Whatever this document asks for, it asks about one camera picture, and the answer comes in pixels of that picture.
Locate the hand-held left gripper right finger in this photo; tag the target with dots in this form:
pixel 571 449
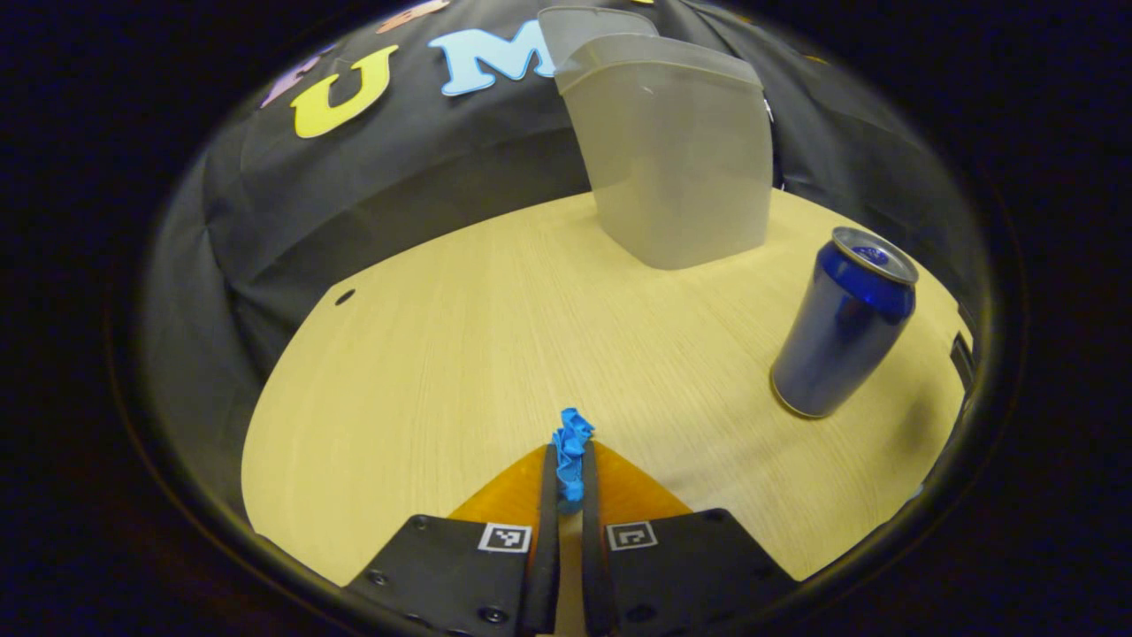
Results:
pixel 690 575

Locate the black backdrop cloth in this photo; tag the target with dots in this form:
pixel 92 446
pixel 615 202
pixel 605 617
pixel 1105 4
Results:
pixel 398 177

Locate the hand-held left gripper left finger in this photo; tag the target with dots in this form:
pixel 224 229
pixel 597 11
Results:
pixel 460 579

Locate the white desktop garbage bin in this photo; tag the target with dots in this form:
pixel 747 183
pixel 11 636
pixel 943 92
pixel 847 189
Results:
pixel 681 168

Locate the blue pop can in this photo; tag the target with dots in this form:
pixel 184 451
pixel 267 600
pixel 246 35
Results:
pixel 840 336

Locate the blue paper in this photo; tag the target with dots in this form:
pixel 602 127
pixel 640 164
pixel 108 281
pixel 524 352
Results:
pixel 570 451

